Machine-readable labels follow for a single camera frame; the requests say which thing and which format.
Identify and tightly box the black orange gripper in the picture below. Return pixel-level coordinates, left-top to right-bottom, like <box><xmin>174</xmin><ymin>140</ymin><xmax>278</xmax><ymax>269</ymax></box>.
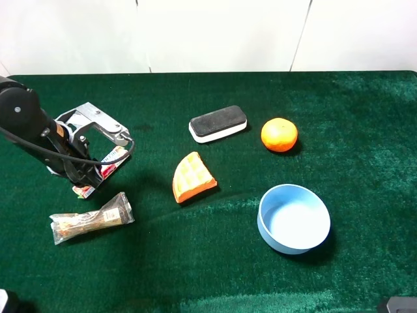
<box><xmin>40</xmin><ymin>120</ymin><xmax>104</xmax><ymax>188</ymax></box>

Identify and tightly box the Hi-Chew candy stick pack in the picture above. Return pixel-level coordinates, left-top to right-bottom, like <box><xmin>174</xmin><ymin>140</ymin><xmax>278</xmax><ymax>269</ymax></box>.
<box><xmin>72</xmin><ymin>146</ymin><xmax>128</xmax><ymax>199</ymax></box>

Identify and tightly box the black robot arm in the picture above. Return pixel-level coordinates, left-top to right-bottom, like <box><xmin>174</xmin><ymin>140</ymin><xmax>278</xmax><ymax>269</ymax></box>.
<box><xmin>1</xmin><ymin>77</ymin><xmax>104</xmax><ymax>188</ymax></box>

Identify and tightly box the dark object bottom right corner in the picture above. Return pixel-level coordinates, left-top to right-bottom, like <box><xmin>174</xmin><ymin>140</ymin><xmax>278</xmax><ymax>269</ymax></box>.
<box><xmin>377</xmin><ymin>297</ymin><xmax>417</xmax><ymax>313</ymax></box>

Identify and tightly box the clear wrapped snack packet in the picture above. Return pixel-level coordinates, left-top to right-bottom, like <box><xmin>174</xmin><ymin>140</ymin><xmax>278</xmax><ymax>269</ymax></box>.
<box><xmin>50</xmin><ymin>192</ymin><xmax>135</xmax><ymax>245</ymax></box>

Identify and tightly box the orange toy waffle slice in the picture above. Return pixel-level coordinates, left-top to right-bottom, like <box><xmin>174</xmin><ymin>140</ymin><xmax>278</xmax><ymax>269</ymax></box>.
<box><xmin>172</xmin><ymin>151</ymin><xmax>218</xmax><ymax>203</ymax></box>

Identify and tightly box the black and white board eraser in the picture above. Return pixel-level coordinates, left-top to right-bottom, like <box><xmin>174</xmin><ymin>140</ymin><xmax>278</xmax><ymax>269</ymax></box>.
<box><xmin>188</xmin><ymin>105</ymin><xmax>248</xmax><ymax>143</ymax></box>

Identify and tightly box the orange mandarin fruit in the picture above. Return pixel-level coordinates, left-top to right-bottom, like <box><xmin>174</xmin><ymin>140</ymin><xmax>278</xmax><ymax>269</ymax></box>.
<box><xmin>261</xmin><ymin>117</ymin><xmax>298</xmax><ymax>153</ymax></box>

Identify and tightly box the light blue bowl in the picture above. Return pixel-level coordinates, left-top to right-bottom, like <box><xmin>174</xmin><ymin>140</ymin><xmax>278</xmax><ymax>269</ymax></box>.
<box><xmin>257</xmin><ymin>183</ymin><xmax>331</xmax><ymax>255</ymax></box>

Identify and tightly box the green velvet table cloth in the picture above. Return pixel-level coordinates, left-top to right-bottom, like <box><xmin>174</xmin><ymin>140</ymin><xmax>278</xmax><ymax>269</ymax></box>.
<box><xmin>1</xmin><ymin>71</ymin><xmax>416</xmax><ymax>312</ymax></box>

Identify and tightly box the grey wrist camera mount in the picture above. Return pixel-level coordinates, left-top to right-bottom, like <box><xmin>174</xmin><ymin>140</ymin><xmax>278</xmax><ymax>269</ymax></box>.
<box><xmin>55</xmin><ymin>102</ymin><xmax>132</xmax><ymax>146</ymax></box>

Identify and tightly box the black cable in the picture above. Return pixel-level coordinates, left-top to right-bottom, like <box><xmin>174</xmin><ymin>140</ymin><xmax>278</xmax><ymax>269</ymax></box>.
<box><xmin>0</xmin><ymin>125</ymin><xmax>136</xmax><ymax>165</ymax></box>

